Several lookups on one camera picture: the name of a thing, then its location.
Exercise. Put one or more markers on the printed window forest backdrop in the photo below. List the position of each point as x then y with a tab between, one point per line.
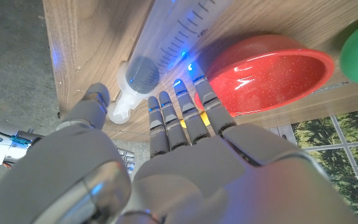
346	174

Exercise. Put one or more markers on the large clear plastic syringe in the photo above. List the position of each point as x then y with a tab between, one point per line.
166	37

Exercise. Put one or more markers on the red bowl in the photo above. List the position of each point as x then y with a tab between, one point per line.
266	81

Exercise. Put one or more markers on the yellow toy banana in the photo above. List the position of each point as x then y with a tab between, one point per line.
205	119

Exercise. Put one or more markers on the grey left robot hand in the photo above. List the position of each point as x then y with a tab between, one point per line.
197	174

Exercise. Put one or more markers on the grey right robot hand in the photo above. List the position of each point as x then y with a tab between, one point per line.
128	160

